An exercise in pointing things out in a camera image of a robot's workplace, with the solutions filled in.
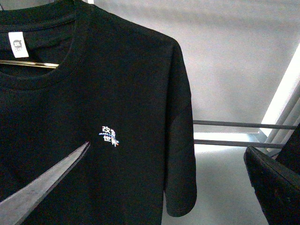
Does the left gripper grey camera left finger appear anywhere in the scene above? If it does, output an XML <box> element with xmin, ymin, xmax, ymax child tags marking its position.
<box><xmin>0</xmin><ymin>142</ymin><xmax>90</xmax><ymax>225</ymax></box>

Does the left gripper black camera right finger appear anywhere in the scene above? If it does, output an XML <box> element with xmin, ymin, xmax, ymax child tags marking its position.
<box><xmin>244</xmin><ymin>128</ymin><xmax>300</xmax><ymax>225</ymax></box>

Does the black t-shirt with logo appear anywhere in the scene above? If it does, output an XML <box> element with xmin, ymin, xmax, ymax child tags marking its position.
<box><xmin>0</xmin><ymin>0</ymin><xmax>197</xmax><ymax>225</ymax></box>

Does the lower grey metal rack rail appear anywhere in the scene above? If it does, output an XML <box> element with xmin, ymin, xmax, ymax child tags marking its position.
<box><xmin>194</xmin><ymin>139</ymin><xmax>284</xmax><ymax>149</ymax></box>

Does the grey metal rack rail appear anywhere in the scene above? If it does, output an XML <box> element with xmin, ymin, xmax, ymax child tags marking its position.
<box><xmin>193</xmin><ymin>120</ymin><xmax>297</xmax><ymax>130</ymax></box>
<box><xmin>194</xmin><ymin>139</ymin><xmax>284</xmax><ymax>149</ymax></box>

